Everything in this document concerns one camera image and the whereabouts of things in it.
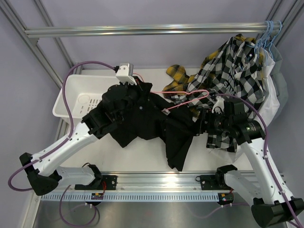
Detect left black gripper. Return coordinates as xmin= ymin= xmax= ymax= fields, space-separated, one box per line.
xmin=117 ymin=76 xmax=152 ymax=122

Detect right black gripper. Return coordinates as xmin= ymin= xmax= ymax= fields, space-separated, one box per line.
xmin=190 ymin=108 xmax=233 ymax=135

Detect pink wire hanger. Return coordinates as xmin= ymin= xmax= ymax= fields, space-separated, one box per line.
xmin=132 ymin=73 xmax=210 ymax=114

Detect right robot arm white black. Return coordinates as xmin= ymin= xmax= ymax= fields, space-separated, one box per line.
xmin=197 ymin=98 xmax=304 ymax=228

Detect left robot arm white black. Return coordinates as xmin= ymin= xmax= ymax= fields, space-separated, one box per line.
xmin=19 ymin=82 xmax=152 ymax=196

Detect yellow black plaid shirt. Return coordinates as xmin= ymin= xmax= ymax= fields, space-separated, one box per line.
xmin=162 ymin=33 xmax=265 ymax=119

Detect black white checkered shirt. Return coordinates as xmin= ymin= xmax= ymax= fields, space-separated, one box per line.
xmin=171 ymin=37 xmax=264 ymax=152

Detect white plastic bin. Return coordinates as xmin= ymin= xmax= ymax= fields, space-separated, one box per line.
xmin=65 ymin=75 xmax=119 ymax=125

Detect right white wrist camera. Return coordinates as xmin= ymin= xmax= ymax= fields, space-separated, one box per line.
xmin=212 ymin=96 xmax=225 ymax=114

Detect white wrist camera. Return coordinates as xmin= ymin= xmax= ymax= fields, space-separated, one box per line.
xmin=116 ymin=63 xmax=137 ymax=85
xmin=212 ymin=96 xmax=225 ymax=114

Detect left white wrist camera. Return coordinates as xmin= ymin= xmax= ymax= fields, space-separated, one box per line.
xmin=116 ymin=63 xmax=137 ymax=85

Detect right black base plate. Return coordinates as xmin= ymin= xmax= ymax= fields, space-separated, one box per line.
xmin=195 ymin=174 xmax=234 ymax=206

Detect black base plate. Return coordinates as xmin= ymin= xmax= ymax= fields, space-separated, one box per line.
xmin=195 ymin=174 xmax=234 ymax=206
xmin=75 ymin=175 xmax=117 ymax=206

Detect white slotted cable duct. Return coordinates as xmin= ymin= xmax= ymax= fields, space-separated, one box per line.
xmin=41 ymin=192 xmax=219 ymax=202

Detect aluminium front rail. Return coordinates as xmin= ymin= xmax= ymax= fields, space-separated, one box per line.
xmin=30 ymin=172 xmax=274 ymax=192

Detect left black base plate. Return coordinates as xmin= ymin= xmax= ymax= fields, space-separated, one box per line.
xmin=75 ymin=175 xmax=117 ymax=206

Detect light blue wire hangers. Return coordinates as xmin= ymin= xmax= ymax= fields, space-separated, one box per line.
xmin=246 ymin=20 xmax=283 ymax=64

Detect aluminium hanging rail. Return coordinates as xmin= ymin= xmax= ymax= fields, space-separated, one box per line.
xmin=25 ymin=21 xmax=283 ymax=38

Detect right aluminium frame post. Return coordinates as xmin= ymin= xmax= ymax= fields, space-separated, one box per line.
xmin=265 ymin=0 xmax=304 ymax=48

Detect aluminium frame post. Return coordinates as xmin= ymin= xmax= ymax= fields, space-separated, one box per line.
xmin=0 ymin=0 xmax=83 ymax=88
xmin=265 ymin=0 xmax=304 ymax=48

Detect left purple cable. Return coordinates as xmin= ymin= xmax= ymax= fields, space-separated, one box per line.
xmin=8 ymin=61 xmax=119 ymax=225

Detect left aluminium frame post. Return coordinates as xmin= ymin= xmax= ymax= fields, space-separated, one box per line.
xmin=0 ymin=0 xmax=83 ymax=88

